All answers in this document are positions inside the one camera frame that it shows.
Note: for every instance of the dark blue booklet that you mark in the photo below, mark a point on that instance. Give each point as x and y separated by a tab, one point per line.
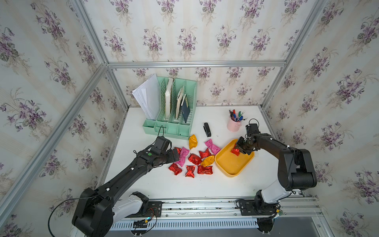
185	108

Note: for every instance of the cream book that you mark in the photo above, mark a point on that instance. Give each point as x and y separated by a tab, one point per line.
168	98

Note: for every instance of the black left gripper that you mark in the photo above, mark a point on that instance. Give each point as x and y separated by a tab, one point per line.
171	158

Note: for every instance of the pens in cup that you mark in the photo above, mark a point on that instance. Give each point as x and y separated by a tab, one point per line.
237	117

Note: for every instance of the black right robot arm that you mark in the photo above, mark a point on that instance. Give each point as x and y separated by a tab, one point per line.
295	166

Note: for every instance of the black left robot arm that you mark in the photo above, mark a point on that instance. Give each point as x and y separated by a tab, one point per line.
95	214

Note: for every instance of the yellow tea bag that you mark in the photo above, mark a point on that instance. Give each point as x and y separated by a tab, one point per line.
193	142
208	161

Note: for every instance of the black stapler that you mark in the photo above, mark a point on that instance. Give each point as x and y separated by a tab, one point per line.
207	129

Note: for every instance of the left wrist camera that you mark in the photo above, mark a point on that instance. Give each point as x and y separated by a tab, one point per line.
161	145

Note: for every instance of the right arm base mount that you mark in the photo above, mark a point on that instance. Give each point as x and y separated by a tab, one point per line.
257	207

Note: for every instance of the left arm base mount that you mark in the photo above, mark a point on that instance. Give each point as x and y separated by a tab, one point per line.
148	207

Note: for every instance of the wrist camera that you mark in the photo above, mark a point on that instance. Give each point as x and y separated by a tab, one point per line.
161	145
252	129

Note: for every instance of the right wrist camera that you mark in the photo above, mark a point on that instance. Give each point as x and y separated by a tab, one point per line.
252	129

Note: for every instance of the mint green desk organizer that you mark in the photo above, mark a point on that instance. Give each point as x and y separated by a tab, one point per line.
174	127

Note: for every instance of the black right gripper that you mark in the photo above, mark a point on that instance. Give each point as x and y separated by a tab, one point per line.
243	150

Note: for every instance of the pink pen cup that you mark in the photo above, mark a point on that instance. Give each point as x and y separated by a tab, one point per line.
233	126

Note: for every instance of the aluminium rail frame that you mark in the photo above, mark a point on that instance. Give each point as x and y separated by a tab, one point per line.
215	208

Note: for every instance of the white paper stack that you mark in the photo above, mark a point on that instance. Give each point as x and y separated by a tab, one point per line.
148	97

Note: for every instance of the pink tea bag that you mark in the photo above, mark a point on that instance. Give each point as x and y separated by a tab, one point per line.
212	147
183	152

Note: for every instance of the yellow storage tray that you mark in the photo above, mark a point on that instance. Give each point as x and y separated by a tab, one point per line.
229	163

